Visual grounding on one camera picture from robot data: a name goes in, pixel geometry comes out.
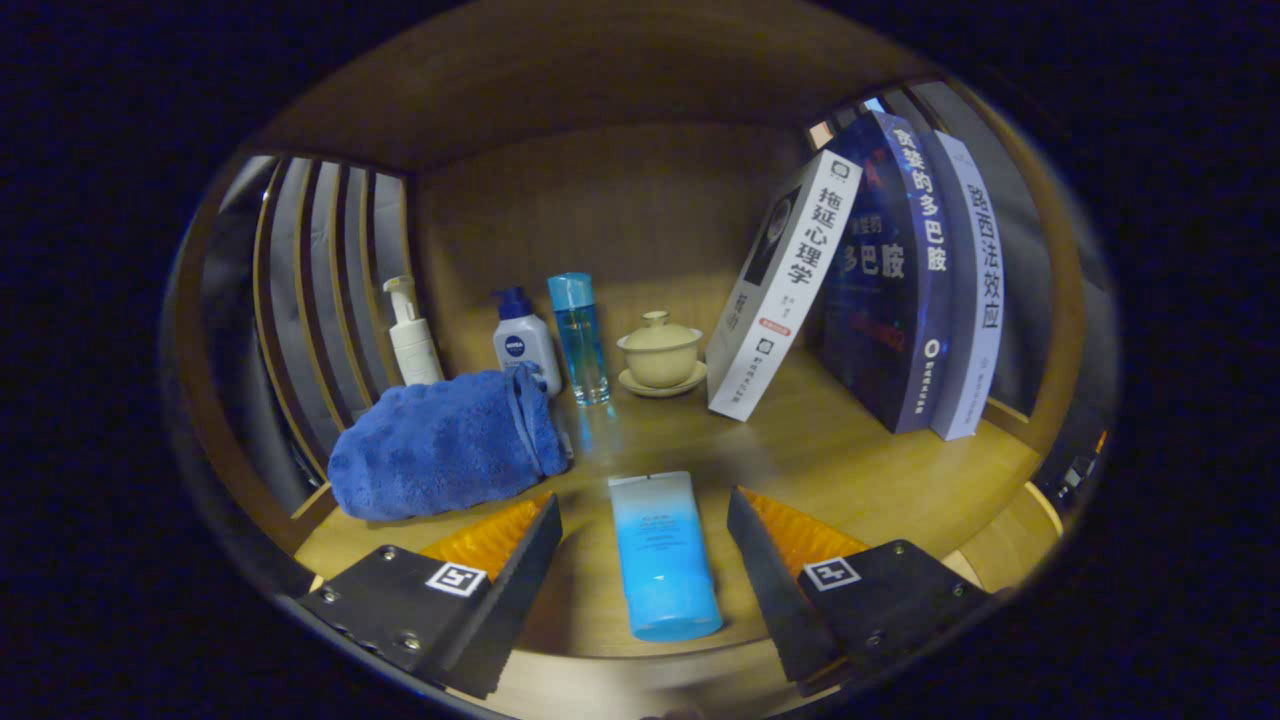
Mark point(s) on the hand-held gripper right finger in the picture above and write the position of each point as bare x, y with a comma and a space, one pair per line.
780, 590

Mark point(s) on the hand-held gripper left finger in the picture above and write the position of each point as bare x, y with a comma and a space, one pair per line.
500, 620

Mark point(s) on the blue white cosmetic tube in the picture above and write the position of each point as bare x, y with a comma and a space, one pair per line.
660, 560

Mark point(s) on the wooden drawer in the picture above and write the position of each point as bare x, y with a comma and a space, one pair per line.
1005, 545

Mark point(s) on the wooden countertop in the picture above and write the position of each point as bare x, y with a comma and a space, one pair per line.
800, 470

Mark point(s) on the wooden cabinet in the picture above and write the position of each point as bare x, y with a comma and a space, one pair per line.
600, 200

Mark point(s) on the blue rolled towel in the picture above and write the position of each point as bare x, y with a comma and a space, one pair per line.
440, 450

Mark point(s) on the beige lidded tea cup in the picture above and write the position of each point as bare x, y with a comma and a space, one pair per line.
660, 355

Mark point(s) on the white bottle with blue cap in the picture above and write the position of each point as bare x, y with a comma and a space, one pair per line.
522, 350

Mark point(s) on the white pump bottle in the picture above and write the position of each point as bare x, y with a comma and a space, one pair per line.
415, 350

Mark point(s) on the clear blue bottle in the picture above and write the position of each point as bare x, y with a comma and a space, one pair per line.
580, 340

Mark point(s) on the white book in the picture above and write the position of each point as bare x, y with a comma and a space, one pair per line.
790, 290

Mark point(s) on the dark blue book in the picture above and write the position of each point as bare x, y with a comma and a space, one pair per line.
880, 300

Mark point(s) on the spare black orange gripper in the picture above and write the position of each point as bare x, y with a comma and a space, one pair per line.
1075, 470

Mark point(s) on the pale lavender book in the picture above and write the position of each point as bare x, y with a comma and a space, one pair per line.
978, 300

